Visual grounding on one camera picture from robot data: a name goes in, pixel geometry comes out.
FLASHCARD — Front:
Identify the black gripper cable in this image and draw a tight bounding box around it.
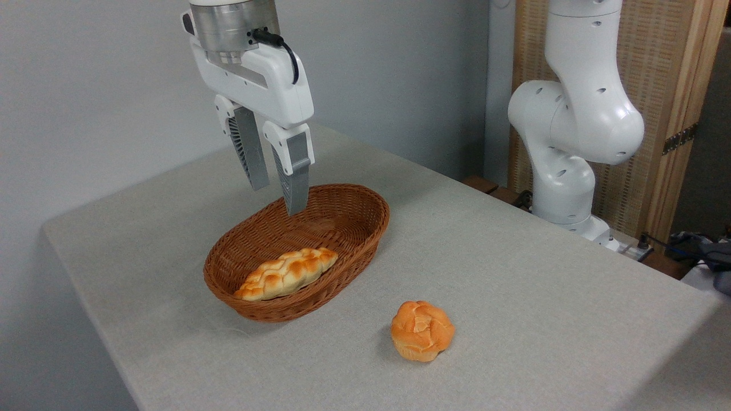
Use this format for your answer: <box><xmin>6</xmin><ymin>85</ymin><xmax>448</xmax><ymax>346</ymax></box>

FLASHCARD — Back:
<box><xmin>251</xmin><ymin>27</ymin><xmax>300</xmax><ymax>85</ymax></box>

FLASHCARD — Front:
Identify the dark metal hinge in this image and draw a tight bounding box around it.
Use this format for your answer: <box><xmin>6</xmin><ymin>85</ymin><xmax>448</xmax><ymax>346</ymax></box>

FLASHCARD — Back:
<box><xmin>662</xmin><ymin>123</ymin><xmax>698</xmax><ymax>156</ymax></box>

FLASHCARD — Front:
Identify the wooden woven screen panel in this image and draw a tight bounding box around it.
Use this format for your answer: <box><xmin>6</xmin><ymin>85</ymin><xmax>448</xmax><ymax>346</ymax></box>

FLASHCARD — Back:
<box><xmin>508</xmin><ymin>0</ymin><xmax>731</xmax><ymax>246</ymax></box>

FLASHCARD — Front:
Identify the round orange bread roll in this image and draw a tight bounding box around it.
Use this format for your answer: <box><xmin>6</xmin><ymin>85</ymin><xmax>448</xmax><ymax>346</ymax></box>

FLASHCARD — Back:
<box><xmin>391</xmin><ymin>300</ymin><xmax>456</xmax><ymax>363</ymax></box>

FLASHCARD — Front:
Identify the grey fabric table cover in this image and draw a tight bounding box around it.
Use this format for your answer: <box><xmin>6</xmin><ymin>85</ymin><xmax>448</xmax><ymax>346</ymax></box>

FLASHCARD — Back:
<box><xmin>43</xmin><ymin>120</ymin><xmax>723</xmax><ymax>411</ymax></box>

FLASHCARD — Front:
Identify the black base cable plug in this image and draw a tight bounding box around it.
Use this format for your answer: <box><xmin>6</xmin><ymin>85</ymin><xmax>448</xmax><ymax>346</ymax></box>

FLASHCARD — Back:
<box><xmin>620</xmin><ymin>231</ymin><xmax>657</xmax><ymax>263</ymax></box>

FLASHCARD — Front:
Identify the brown oval wicker basket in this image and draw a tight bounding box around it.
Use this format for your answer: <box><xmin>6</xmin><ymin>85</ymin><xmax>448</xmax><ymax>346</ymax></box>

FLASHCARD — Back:
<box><xmin>203</xmin><ymin>183</ymin><xmax>391</xmax><ymax>323</ymax></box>

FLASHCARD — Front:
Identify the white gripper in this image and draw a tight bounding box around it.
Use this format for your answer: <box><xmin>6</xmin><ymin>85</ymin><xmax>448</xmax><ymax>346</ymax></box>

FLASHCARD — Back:
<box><xmin>182</xmin><ymin>10</ymin><xmax>315</xmax><ymax>217</ymax></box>

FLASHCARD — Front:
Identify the long braided bread loaf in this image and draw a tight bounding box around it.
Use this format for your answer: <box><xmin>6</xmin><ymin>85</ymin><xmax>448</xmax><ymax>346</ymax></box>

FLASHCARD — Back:
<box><xmin>232</xmin><ymin>247</ymin><xmax>339</xmax><ymax>301</ymax></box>

